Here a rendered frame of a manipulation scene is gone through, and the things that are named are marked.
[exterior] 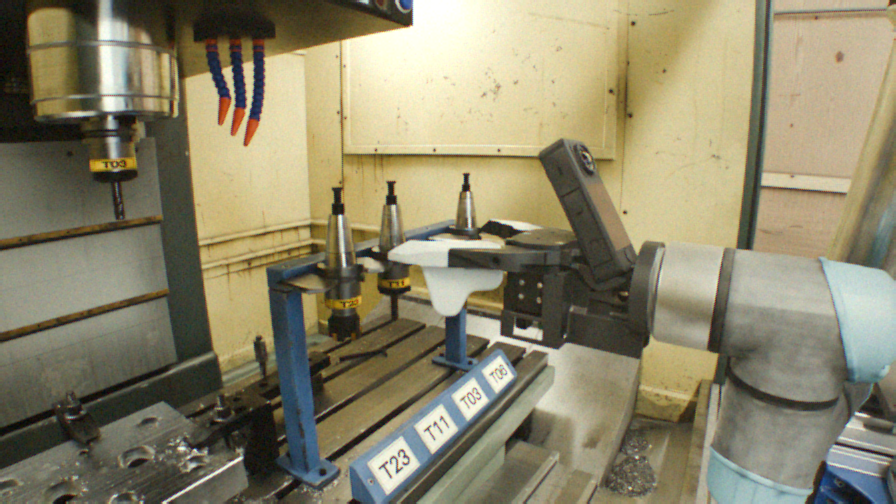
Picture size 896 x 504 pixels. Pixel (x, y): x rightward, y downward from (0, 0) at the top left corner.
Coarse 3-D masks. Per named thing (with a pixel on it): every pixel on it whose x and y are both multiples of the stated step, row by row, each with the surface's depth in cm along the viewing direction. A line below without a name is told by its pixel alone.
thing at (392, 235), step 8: (384, 208) 68; (392, 208) 68; (400, 208) 69; (384, 216) 68; (392, 216) 68; (400, 216) 69; (384, 224) 68; (392, 224) 68; (400, 224) 69; (384, 232) 68; (392, 232) 68; (400, 232) 69; (384, 240) 68; (392, 240) 68; (400, 240) 69; (384, 248) 68; (392, 248) 68
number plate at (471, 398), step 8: (472, 384) 84; (456, 392) 80; (464, 392) 82; (472, 392) 83; (480, 392) 84; (456, 400) 79; (464, 400) 80; (472, 400) 82; (480, 400) 83; (488, 400) 85; (464, 408) 79; (472, 408) 81; (480, 408) 82; (464, 416) 78
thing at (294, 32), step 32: (0, 0) 36; (160, 0) 42; (192, 0) 43; (224, 0) 44; (256, 0) 45; (288, 0) 46; (320, 0) 47; (352, 0) 50; (0, 32) 45; (192, 32) 56; (288, 32) 60; (320, 32) 61; (352, 32) 62; (0, 64) 61; (192, 64) 78; (224, 64) 80
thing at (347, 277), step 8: (320, 264) 61; (360, 264) 61; (320, 272) 59; (328, 272) 58; (336, 272) 58; (344, 272) 59; (352, 272) 59; (360, 272) 61; (344, 280) 59; (352, 280) 60; (360, 280) 62
